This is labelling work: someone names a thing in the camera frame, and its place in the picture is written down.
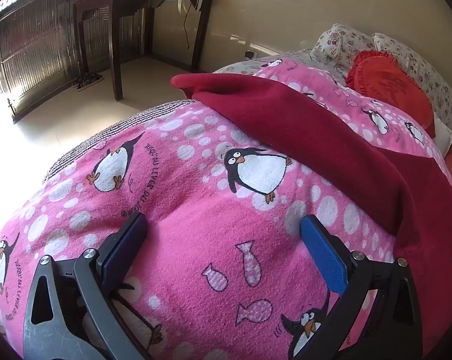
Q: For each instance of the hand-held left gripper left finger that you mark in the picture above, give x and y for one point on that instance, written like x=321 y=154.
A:
x=123 y=247

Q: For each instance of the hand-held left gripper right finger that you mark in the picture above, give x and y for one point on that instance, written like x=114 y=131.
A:
x=323 y=255

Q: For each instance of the dark red garment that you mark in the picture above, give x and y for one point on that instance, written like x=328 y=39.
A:
x=304 y=127

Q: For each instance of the pink penguin print blanket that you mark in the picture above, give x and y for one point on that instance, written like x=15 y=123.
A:
x=196 y=210

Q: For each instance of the grey woven bed mat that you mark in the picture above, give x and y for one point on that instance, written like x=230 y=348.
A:
x=98 y=138

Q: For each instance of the white pillow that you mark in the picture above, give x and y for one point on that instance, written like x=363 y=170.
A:
x=444 y=133

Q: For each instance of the floral bedsheet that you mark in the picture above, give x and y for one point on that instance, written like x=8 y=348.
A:
x=241 y=67

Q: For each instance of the small floral pillow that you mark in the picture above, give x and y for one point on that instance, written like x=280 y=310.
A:
x=338 y=43

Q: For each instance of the large floral pillow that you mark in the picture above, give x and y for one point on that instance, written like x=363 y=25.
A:
x=432 y=71

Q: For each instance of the metal lattice gate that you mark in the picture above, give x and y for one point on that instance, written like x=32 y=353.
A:
x=31 y=52

